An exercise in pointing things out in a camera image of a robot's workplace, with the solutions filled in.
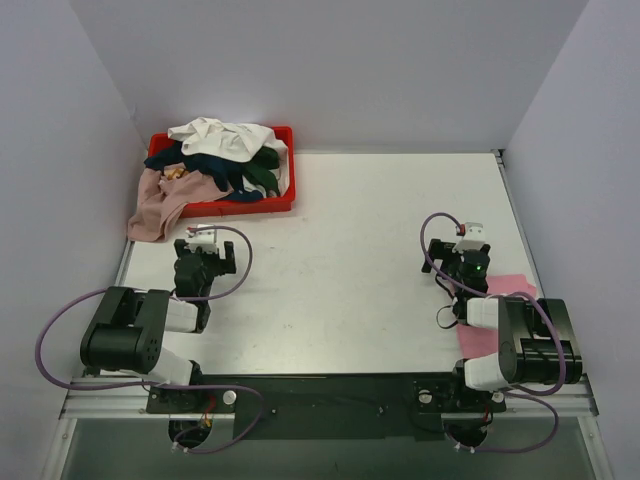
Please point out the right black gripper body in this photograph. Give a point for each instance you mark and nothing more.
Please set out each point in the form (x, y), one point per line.
(451, 249)

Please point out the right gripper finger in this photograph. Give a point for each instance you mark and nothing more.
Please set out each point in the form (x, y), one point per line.
(431, 256)
(485, 250)

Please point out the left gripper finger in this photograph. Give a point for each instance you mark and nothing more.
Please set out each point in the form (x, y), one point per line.
(179, 245)
(228, 262)

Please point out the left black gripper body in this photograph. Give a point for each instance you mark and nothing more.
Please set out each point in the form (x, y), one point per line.
(203, 265)

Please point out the white and green t-shirt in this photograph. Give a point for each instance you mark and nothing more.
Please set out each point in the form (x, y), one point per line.
(237, 142)

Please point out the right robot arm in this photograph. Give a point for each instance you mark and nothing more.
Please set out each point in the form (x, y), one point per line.
(532, 346)

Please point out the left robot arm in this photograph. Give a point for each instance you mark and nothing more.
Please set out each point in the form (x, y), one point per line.
(127, 330)

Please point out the red plastic bin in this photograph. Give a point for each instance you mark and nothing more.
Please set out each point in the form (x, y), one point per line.
(250, 166)

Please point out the beige pink t-shirt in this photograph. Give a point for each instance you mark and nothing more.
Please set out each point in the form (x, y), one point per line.
(163, 195)

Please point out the folded pink t-shirt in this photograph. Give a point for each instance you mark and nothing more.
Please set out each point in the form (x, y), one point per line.
(478, 337)

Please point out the navy blue t-shirt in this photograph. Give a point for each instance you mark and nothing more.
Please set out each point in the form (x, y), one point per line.
(227, 175)

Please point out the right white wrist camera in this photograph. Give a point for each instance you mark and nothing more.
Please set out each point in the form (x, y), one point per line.
(471, 236)

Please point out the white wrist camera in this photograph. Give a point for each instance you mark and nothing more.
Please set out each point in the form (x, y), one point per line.
(471, 236)
(202, 238)

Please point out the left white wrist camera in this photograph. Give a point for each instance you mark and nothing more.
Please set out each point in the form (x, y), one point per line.
(202, 238)

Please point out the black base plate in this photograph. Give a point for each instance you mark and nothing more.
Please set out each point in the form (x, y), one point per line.
(334, 406)

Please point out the aluminium frame rail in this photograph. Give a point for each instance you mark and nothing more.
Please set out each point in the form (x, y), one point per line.
(573, 401)

